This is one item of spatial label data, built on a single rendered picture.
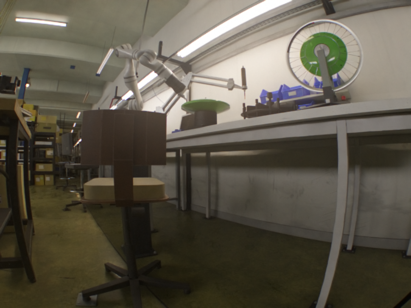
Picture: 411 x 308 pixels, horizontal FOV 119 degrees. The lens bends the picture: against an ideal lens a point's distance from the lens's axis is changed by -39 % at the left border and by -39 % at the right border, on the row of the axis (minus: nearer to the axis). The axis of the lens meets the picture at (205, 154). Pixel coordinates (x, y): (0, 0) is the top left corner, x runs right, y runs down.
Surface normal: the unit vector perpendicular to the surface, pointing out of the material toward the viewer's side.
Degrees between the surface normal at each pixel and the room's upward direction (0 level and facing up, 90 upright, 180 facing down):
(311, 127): 90
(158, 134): 90
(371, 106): 90
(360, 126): 90
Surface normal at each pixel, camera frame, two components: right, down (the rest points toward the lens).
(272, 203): -0.75, -0.02
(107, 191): 0.39, -0.04
